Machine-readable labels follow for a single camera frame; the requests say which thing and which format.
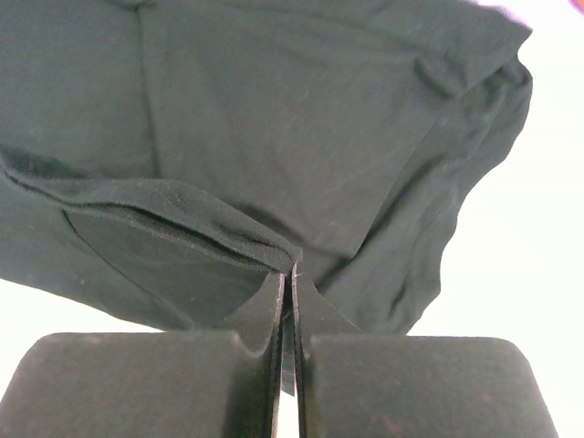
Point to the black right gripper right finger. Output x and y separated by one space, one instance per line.
355 384

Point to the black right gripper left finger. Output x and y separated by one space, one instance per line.
220 382

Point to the black t-shirt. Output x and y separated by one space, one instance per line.
159 158

